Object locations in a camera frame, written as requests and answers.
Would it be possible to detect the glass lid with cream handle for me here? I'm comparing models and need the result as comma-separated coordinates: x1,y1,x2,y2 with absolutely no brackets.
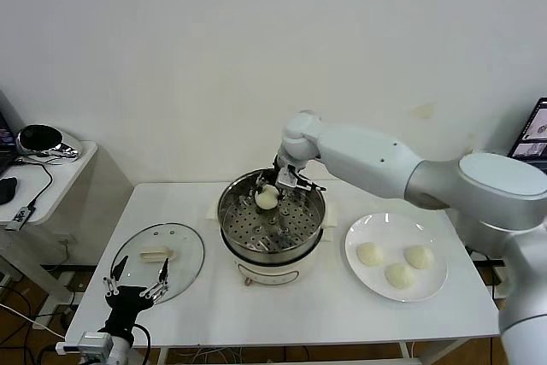
110,222,206,306

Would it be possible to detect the white side desk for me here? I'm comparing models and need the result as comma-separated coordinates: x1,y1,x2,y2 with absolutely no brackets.
444,210,508,310
0,140,134,332

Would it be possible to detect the white steamed baozi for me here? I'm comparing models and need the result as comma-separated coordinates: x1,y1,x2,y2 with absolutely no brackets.
254,189,279,212
356,241,385,267
385,262,416,290
403,244,435,271

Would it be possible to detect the grey usb hub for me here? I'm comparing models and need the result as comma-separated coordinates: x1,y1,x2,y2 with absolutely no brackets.
4,204,38,233

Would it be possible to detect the white round plate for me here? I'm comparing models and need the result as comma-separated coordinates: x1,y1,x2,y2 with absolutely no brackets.
344,212,449,303

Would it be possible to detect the grey laptop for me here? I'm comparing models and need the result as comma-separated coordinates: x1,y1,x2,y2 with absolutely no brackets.
507,97,547,162

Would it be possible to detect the chrome and black device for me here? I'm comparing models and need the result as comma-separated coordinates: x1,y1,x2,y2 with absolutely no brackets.
15,123,85,165

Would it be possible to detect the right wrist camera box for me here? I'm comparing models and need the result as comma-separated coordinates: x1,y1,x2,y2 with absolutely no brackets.
275,169,299,190

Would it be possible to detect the steel perforated steamer basket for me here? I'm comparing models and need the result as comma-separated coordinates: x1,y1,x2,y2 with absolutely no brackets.
217,168,326,264

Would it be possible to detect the white electric cooker base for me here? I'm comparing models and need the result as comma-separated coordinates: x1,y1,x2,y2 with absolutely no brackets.
206,204,339,288

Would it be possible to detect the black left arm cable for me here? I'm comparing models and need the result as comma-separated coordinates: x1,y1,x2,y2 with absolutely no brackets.
127,324,151,365

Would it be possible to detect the black desk cable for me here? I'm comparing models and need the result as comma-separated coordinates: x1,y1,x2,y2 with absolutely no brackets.
12,156,56,211

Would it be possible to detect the white floor cable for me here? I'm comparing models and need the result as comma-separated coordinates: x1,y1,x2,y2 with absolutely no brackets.
0,303,69,340

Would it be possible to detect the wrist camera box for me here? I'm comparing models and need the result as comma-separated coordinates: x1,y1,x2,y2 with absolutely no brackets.
275,169,299,190
55,330,115,356

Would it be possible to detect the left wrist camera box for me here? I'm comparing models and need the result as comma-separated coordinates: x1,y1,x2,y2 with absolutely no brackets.
55,330,115,356

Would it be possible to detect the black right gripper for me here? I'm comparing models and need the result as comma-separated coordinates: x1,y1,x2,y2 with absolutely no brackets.
254,153,328,196

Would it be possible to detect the black computer mouse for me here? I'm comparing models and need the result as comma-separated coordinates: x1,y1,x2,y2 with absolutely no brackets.
0,176,21,206

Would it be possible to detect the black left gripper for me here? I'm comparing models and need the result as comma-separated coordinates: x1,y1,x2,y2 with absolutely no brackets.
101,255,170,339

